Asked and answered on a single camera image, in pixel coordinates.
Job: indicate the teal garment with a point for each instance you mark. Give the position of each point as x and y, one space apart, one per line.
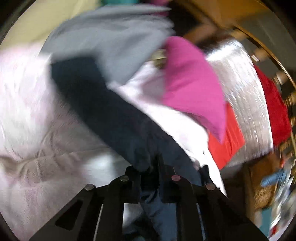
123 2

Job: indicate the magenta pillow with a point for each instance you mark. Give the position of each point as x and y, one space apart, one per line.
192 87

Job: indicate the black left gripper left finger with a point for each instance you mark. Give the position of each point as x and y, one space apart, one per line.
95 213

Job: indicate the red cloth on rail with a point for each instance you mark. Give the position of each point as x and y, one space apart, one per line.
278 115

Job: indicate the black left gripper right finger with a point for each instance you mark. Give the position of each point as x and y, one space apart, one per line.
190 207

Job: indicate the white textured bed sheet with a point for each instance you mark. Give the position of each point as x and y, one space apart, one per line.
47 153

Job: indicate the wicker basket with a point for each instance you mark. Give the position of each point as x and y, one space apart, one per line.
263 196

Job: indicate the navy blue jacket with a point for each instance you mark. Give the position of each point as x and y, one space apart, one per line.
131 134

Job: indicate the red cushion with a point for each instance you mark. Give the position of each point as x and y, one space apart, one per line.
223 152

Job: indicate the cream mattress edge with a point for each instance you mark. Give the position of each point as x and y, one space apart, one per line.
40 19

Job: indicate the blue cloth on basket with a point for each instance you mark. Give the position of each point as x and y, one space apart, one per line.
274 178

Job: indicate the silver foil mat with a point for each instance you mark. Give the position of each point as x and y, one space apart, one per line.
243 90

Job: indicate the grey folded garment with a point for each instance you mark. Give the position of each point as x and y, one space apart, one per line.
121 38

